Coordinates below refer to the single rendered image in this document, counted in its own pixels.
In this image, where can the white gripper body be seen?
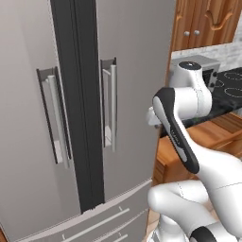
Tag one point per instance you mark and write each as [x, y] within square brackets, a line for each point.
[152, 116]

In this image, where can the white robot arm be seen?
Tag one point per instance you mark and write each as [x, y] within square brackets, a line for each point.
[217, 176]

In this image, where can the grey fridge freezer drawer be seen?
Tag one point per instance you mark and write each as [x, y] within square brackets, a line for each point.
[126, 204]

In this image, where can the grey right fridge door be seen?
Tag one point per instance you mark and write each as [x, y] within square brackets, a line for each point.
[138, 78]

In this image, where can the grey fridge door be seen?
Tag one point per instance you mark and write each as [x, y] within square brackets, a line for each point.
[22, 126]
[138, 78]

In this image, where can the black hob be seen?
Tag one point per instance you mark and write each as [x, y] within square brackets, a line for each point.
[231, 85]

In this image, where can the silver cupboard knob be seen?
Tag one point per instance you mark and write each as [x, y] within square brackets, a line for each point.
[186, 33]
[196, 32]

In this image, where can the grey left fridge door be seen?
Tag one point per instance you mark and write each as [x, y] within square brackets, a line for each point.
[22, 126]

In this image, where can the wooden wall cupboard door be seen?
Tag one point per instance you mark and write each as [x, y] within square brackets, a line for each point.
[186, 19]
[220, 19]

